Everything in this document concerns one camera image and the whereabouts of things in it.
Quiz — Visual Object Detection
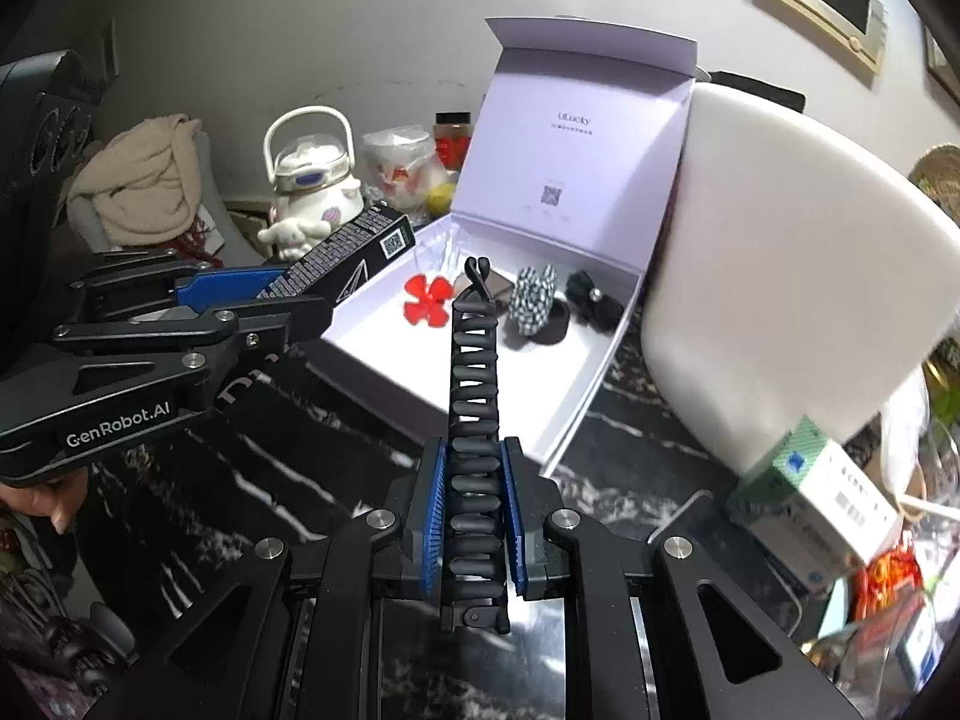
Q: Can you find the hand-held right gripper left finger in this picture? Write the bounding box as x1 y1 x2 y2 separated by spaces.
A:
90 435 451 720

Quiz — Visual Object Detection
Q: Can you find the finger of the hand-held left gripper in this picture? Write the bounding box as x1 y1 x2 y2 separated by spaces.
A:
71 251 297 316
52 296 335 383

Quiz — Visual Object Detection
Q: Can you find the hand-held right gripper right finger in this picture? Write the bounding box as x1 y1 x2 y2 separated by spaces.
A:
501 436 863 720

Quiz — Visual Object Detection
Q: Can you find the black spiral hair clip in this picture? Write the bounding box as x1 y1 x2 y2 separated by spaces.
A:
439 256 515 635

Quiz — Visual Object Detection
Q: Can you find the black printed carton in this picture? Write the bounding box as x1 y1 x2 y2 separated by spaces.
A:
259 202 417 308

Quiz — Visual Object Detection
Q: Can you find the lavender gift box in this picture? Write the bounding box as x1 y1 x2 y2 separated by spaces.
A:
315 15 698 477

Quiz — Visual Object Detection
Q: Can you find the black ring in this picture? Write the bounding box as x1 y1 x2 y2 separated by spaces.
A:
514 298 571 350

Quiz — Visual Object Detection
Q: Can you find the red flower hair clip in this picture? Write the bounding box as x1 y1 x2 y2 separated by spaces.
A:
403 274 456 327

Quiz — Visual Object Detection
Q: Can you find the black white checkered scrunchie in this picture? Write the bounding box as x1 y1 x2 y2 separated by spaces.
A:
512 264 557 335

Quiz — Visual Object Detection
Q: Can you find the clear hair claw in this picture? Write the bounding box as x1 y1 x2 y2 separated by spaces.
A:
424 229 470 278

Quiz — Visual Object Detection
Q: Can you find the black bow hair clip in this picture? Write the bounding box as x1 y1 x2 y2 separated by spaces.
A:
564 270 623 331

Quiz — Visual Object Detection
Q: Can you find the grey translucent square clip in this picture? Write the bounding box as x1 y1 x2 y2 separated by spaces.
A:
454 270 518 308

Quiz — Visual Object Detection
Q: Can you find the person's left hand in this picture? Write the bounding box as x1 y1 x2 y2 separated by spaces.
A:
0 465 87 537

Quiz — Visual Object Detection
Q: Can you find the red knitted cloth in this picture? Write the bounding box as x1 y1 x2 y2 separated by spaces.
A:
176 217 226 263

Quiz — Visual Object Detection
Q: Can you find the beige cabinet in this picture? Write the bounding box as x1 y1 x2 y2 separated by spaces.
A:
225 199 271 241

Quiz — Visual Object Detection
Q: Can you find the grey chair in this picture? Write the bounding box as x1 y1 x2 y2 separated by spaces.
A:
67 131 263 271

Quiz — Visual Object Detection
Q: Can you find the beige scarf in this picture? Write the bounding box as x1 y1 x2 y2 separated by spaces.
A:
67 114 203 248

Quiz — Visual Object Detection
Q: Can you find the white kettle-shaped bottle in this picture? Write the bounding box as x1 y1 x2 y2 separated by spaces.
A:
257 106 365 260

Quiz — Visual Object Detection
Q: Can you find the black smartphone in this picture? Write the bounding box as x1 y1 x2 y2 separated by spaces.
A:
645 491 807 646

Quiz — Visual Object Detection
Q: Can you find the clear bag of snacks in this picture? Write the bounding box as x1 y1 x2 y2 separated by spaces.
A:
362 124 455 211

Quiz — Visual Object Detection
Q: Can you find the dark grey appliance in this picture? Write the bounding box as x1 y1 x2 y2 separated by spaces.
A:
0 51 102 203

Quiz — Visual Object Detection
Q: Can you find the jar with dark lid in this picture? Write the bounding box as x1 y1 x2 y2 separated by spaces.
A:
433 112 473 166

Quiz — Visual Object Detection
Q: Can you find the green white medicine box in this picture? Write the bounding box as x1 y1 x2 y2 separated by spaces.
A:
776 416 905 567
724 487 856 597

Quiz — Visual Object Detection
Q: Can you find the white foam board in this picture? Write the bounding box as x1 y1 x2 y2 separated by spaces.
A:
641 82 960 477

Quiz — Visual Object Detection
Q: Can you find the red snack packet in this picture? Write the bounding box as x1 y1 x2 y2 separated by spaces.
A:
855 547 923 601

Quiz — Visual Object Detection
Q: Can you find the clear plastic bag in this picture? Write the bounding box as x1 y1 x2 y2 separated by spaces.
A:
877 367 938 496

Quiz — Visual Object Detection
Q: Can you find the white device with blue screen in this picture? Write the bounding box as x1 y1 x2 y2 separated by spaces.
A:
896 607 946 683

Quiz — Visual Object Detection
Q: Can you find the black box with blue label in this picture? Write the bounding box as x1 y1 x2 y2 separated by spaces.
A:
705 71 807 113

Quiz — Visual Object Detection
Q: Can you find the round woven mat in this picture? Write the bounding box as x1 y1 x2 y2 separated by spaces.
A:
907 144 960 218

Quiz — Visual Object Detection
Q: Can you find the gold picture frame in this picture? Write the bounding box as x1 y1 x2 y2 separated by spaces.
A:
922 26 960 102

